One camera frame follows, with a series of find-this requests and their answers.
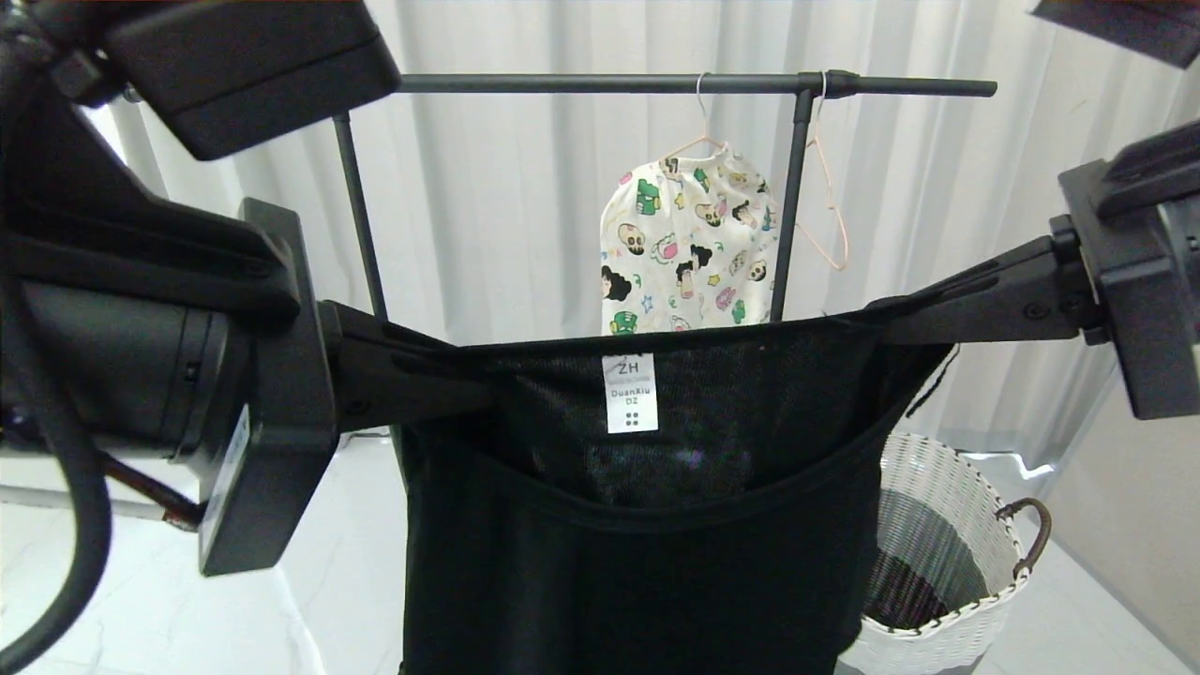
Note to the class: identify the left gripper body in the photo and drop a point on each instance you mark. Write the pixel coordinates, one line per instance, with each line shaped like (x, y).
(272, 422)

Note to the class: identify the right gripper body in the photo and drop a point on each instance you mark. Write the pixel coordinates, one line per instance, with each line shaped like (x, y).
(1153, 309)

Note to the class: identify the pink clothes hanger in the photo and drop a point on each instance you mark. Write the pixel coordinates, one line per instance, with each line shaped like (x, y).
(830, 202)
(701, 112)

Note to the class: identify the black garment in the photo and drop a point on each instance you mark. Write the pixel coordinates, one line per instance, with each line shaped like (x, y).
(637, 562)

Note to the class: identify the cream printed garment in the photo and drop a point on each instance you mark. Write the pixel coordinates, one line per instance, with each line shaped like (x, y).
(684, 253)

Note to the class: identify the white laundry basket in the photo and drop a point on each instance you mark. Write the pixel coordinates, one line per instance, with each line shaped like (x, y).
(947, 506)

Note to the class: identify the black clothes rack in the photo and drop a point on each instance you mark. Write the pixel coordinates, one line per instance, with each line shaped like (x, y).
(656, 84)

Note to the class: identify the white curtain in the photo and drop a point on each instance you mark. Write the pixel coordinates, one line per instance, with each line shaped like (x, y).
(516, 234)

